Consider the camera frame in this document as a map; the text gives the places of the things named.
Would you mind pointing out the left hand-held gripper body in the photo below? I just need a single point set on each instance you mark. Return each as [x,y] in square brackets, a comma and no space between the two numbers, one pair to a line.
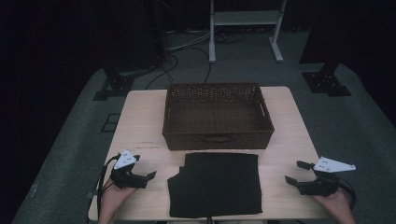
[126,180]

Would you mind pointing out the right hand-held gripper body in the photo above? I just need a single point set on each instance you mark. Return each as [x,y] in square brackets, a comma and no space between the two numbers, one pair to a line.
[320,186]

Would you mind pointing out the black cloth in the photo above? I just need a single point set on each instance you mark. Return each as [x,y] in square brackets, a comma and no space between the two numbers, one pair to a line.
[214,186]

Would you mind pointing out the brown wicker basket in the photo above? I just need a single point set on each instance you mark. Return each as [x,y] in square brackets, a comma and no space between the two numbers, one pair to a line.
[214,118]

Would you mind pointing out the person's left hand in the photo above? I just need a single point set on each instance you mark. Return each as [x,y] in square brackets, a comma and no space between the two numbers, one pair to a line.
[113,197]

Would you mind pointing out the person's right hand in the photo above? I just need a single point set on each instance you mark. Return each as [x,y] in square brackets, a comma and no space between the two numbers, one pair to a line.
[334,203]

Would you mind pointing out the black stand base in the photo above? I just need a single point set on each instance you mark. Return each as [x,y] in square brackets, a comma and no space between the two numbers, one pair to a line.
[116,84]
[327,83]

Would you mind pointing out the white metal stand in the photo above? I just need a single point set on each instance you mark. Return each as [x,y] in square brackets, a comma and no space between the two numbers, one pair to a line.
[243,18]

